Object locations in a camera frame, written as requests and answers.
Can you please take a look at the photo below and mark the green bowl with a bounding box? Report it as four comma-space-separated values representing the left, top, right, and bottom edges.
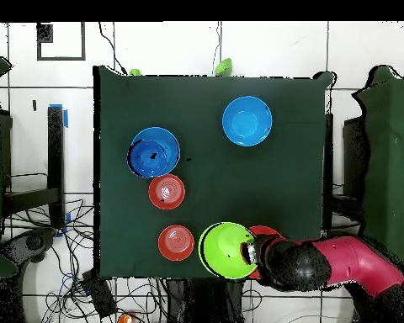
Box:
197, 221, 259, 281
213, 57, 233, 77

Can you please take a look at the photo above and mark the large orange bowl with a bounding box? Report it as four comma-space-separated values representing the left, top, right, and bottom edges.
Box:
247, 225, 286, 281

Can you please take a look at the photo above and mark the orange bowl with ringed bottom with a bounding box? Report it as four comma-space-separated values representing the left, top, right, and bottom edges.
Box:
147, 173, 187, 211

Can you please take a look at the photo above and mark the small dark blue bowl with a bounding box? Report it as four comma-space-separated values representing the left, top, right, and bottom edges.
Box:
126, 139, 168, 179

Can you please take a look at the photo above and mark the small plain orange bowl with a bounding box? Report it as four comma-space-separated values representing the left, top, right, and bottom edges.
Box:
157, 224, 195, 262

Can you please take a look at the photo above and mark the large blue bowl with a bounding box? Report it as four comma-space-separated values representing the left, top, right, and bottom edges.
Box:
221, 95, 274, 147
130, 126, 181, 177

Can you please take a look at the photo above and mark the black power strip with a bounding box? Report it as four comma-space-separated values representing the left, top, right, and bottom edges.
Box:
82, 272, 118, 319

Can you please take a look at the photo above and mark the green bowl on floor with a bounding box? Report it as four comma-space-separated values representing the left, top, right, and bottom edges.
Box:
213, 57, 233, 77

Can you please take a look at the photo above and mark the black metal stand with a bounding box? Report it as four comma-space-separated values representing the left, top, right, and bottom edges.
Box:
1, 105, 66, 230

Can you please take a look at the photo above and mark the black chair base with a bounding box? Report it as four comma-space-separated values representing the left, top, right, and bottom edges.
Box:
1, 226, 58, 270

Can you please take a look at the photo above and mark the blue tape strip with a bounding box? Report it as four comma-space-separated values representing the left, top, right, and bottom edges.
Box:
48, 103, 69, 129

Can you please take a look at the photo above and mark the tangle of black floor cables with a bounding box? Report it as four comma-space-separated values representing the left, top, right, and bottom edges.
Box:
3, 198, 169, 323

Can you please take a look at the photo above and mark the dark square floor frame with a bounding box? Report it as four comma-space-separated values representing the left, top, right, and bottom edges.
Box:
36, 21, 87, 61

